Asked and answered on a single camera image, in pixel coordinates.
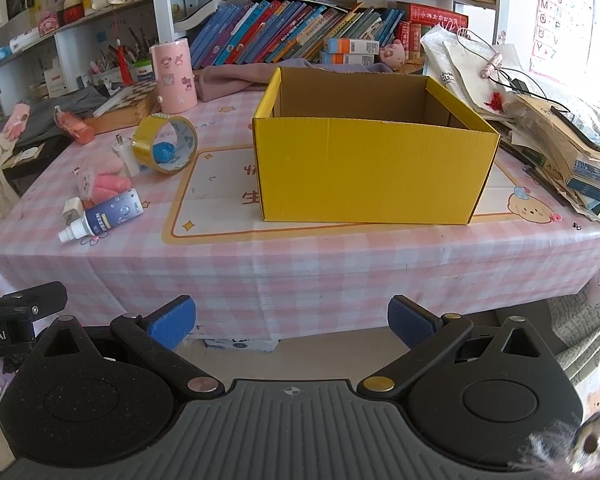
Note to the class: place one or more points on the yellow tape roll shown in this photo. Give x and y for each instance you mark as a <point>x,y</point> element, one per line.
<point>141,146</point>

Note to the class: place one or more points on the white charger plug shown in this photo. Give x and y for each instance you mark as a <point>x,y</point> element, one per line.
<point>126,157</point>

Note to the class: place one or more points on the stack of books and papers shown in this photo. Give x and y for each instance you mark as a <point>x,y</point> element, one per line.
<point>580,170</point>

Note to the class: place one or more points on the black phone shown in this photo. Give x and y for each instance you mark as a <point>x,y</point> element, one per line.
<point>582,132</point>

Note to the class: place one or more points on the white plastic strip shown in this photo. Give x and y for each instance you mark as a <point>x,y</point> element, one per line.
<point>111,102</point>

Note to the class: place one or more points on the white flat box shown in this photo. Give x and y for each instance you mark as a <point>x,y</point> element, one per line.
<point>25,40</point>

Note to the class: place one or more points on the white plastic bag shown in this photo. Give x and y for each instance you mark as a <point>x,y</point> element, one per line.
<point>460,70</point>

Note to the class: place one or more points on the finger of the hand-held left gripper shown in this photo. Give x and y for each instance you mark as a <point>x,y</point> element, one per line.
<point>35,297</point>

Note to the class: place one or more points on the pink cylindrical sticker container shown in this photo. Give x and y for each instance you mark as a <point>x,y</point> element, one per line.
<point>172,75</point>

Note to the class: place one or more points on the red tassel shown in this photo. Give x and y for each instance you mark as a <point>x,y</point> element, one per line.
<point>125,67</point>

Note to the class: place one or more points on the pink plush toy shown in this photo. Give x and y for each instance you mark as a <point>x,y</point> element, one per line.
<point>105,185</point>

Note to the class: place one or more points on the red white jar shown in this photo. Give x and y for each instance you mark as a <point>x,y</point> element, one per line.
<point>73,9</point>

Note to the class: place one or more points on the blue white spray bottle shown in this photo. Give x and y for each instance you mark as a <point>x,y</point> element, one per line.
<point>115,212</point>

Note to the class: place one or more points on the orange pump bottle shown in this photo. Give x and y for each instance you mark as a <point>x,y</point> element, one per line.
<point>77,130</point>

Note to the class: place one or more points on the pink printed box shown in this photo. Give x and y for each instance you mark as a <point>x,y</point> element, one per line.
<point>50,23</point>

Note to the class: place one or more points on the wooden chess board box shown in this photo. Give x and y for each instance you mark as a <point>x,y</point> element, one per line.
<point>125,112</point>

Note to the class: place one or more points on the white shelf unit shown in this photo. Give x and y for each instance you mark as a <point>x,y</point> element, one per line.
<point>160,0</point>

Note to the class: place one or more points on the yellow cardboard box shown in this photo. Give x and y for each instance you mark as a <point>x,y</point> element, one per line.
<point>370,170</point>

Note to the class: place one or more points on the fluffy grey pompom charm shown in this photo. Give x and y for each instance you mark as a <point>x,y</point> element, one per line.
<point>565,447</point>

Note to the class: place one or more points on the pink pig plush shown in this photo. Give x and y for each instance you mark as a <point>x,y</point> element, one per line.
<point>394,54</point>

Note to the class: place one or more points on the alphabet wall poster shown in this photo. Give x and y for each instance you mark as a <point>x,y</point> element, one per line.
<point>560,10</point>

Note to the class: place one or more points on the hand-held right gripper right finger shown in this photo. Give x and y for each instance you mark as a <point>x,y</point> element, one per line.
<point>412,320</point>

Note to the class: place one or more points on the pink purple cloth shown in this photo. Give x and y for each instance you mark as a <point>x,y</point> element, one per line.
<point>230,80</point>

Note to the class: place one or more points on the pink glove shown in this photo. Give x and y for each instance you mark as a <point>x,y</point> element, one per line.
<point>17,122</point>

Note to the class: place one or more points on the row of colourful books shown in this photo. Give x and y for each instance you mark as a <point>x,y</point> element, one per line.
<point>280,30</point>

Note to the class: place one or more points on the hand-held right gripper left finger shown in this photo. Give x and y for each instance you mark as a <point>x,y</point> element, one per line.
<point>172,322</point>

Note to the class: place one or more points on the blue crumpled wrapper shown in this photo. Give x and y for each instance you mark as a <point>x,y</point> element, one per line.
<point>164,152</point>

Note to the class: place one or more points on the bunch of pens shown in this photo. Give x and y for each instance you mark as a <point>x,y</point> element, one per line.
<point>125,50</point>

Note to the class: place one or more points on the grey cloth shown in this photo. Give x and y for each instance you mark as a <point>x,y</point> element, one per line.
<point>55,107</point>

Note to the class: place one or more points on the person's patterned clothing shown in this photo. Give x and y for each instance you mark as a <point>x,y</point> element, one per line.
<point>590,325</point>

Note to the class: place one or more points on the black side table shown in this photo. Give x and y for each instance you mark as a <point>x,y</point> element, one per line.
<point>45,152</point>

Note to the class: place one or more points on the green lid jar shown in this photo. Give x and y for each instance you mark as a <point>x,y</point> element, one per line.
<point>144,71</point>

